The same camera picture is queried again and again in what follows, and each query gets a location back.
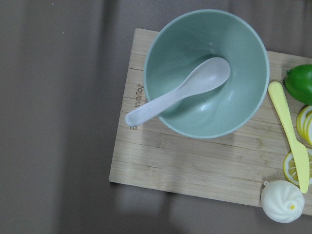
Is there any white plastic spoon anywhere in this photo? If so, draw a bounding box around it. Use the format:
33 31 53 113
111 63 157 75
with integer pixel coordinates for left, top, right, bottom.
125 57 231 127

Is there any green bowl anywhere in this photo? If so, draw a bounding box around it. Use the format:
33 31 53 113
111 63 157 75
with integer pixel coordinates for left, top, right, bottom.
143 9 270 140

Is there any bamboo cutting board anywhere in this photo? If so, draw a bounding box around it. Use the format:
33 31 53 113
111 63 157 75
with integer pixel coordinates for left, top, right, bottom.
109 28 312 216

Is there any yellow plastic knife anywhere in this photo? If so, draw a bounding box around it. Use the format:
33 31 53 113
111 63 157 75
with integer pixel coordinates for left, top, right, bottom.
268 81 310 194

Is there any lemon slice under knife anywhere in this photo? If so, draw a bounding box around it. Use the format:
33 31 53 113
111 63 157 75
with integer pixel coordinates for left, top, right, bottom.
283 148 312 186

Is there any green lime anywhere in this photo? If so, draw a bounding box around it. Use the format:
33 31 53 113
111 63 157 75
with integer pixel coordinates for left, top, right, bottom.
284 64 312 105

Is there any white toy bun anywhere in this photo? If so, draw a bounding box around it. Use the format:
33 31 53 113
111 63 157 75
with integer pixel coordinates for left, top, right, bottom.
260 180 305 223

